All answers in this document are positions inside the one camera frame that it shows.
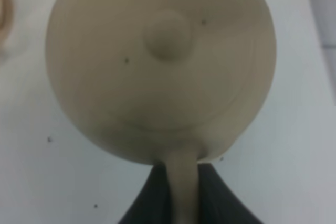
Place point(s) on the beige ceramic teapot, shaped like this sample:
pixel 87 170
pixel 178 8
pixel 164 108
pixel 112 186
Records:
pixel 162 81

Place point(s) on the near beige cup saucer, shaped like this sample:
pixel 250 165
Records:
pixel 7 12

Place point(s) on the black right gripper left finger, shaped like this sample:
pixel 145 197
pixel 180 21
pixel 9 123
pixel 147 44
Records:
pixel 154 203

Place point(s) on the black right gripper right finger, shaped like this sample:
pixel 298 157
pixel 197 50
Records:
pixel 217 203

